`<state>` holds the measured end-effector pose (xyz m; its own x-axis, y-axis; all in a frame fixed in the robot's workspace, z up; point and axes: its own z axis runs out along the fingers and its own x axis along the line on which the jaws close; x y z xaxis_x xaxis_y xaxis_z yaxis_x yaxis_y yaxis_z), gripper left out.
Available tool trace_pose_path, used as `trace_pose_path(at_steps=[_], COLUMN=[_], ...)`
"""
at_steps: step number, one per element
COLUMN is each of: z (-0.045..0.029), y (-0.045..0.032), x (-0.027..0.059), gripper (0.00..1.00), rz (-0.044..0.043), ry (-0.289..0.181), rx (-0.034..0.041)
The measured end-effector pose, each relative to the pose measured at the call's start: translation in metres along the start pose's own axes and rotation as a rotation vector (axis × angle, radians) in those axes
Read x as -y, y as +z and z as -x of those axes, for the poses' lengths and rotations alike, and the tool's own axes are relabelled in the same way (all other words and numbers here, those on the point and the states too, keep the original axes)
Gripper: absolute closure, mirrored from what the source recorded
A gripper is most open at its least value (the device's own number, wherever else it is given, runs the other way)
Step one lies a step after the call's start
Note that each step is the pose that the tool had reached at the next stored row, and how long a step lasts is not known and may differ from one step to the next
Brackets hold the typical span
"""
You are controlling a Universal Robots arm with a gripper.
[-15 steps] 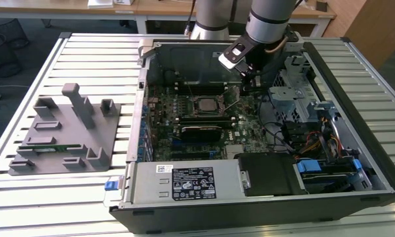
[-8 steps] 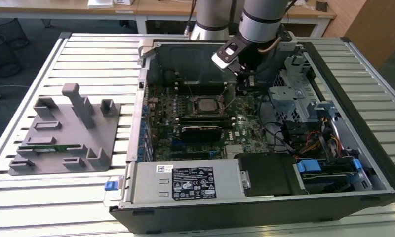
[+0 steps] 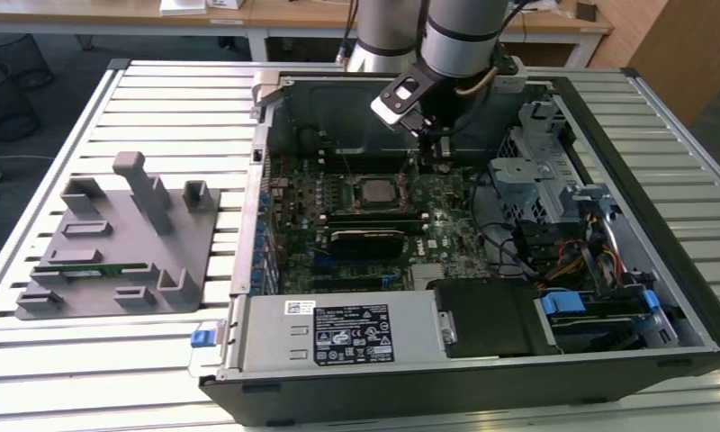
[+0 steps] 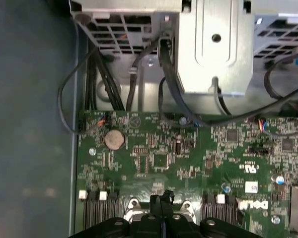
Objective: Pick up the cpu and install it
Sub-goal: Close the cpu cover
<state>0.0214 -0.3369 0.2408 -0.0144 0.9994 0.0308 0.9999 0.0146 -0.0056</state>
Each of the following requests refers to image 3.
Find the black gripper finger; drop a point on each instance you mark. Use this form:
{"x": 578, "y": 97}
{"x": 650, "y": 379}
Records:
{"x": 432, "y": 150}
{"x": 453, "y": 148}

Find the silver square CPU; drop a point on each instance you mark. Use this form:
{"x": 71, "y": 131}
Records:
{"x": 377, "y": 190}

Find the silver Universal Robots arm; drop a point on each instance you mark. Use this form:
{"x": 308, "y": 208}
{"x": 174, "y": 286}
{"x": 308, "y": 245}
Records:
{"x": 456, "y": 40}

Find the CPU socket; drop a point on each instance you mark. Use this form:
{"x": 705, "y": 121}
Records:
{"x": 378, "y": 206}

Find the silver metal drive cage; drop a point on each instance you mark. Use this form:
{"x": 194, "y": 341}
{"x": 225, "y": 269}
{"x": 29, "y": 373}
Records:
{"x": 516, "y": 177}

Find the green motherboard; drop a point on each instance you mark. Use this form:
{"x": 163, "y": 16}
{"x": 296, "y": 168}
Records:
{"x": 456, "y": 216}

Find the RAM slot white clips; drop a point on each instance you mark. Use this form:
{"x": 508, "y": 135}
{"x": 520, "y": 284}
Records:
{"x": 372, "y": 219}
{"x": 336, "y": 153}
{"x": 336, "y": 161}
{"x": 372, "y": 227}

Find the black graphics card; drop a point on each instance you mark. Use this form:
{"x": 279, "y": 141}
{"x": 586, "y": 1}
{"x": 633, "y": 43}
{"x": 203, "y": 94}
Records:
{"x": 365, "y": 246}

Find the silver chipset heatsink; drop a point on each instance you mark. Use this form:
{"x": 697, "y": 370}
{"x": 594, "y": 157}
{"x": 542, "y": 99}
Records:
{"x": 428, "y": 276}

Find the small black box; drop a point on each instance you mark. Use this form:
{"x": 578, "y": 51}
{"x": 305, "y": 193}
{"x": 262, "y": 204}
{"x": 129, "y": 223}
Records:
{"x": 585, "y": 11}

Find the black expansion slot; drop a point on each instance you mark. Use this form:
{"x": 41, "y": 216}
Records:
{"x": 348, "y": 284}

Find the blue disk carrier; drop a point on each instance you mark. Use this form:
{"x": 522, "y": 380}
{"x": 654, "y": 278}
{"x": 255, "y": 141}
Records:
{"x": 562, "y": 303}

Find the wooden cabinet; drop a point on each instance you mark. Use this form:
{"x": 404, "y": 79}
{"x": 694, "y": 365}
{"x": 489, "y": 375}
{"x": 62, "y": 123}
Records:
{"x": 684, "y": 54}

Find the white box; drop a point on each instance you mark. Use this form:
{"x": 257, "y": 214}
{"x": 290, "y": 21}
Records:
{"x": 223, "y": 3}

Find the silver power supply unit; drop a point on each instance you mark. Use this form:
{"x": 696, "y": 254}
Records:
{"x": 263, "y": 333}

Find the white book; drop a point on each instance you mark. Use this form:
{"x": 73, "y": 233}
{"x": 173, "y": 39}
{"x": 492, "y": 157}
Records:
{"x": 182, "y": 6}

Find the silver disk bay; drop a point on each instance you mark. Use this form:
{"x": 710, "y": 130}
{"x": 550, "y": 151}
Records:
{"x": 662, "y": 335}

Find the grey plastic parts rack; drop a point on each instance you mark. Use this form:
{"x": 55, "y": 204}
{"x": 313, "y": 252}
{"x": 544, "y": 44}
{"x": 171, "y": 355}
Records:
{"x": 125, "y": 234}

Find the open black PC case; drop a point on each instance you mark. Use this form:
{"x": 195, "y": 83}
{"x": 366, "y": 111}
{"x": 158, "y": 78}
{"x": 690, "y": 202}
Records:
{"x": 396, "y": 400}

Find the blue case latch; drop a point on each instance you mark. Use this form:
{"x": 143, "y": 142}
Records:
{"x": 201, "y": 338}

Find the wooden desk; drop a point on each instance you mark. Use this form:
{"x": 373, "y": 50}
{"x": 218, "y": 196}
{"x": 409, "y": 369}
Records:
{"x": 125, "y": 20}

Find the green RAM stick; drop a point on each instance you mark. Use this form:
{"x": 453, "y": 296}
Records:
{"x": 114, "y": 268}

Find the black mesh waste bin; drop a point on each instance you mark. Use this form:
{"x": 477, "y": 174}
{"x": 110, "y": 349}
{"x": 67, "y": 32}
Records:
{"x": 5, "y": 112}
{"x": 29, "y": 58}

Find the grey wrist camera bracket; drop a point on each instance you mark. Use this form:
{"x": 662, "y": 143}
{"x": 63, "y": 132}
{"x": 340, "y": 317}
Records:
{"x": 509, "y": 81}

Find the silver wrist camera black face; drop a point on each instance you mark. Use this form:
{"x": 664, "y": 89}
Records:
{"x": 398, "y": 96}

